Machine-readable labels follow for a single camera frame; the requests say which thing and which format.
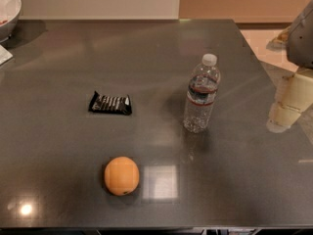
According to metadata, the black rxbar chocolate wrapper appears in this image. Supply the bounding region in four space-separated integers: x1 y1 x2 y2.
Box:
88 91 132 116

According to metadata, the orange fruit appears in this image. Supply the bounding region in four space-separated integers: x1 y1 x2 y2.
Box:
104 157 140 196

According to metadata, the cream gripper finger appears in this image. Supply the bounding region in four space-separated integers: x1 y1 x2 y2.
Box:
266 68 313 133

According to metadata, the clear plastic water bottle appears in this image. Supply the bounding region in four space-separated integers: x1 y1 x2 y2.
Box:
183 54 221 133

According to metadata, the white bowl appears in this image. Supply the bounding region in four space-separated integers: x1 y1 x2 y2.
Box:
0 0 22 42

